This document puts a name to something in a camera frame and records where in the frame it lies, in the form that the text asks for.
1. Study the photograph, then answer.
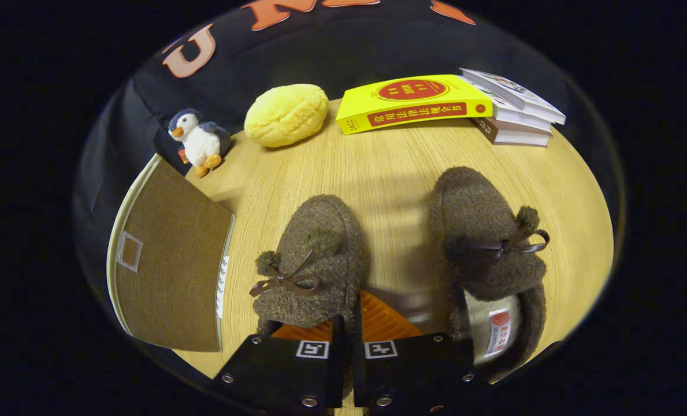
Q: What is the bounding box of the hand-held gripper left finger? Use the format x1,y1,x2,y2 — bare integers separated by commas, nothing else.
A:
206,315,347,410

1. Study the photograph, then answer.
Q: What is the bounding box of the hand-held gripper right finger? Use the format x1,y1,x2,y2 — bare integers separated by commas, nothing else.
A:
352,289,478,415

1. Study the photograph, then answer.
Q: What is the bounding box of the brown fuzzy shoe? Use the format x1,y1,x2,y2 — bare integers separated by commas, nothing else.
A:
249,195,370,339
428,166,551,385

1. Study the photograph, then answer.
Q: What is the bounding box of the brown fabric storage box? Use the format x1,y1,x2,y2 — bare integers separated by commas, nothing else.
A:
106,153,237,353

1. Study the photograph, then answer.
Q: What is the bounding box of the yellow bun plush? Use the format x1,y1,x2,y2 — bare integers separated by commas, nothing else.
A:
244,84,330,148

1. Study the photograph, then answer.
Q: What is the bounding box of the penguin plush toy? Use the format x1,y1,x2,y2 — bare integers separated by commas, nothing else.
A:
168,108,232,179

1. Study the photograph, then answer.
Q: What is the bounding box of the yellow book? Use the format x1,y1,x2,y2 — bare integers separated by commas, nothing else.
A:
336,74,494,135

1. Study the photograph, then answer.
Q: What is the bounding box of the brown cover book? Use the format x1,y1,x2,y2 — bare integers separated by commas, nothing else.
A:
473,116,552,147

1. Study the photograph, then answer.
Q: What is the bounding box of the white floral cover book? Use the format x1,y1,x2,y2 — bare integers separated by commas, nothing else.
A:
460,68,567,125
470,81,554,132

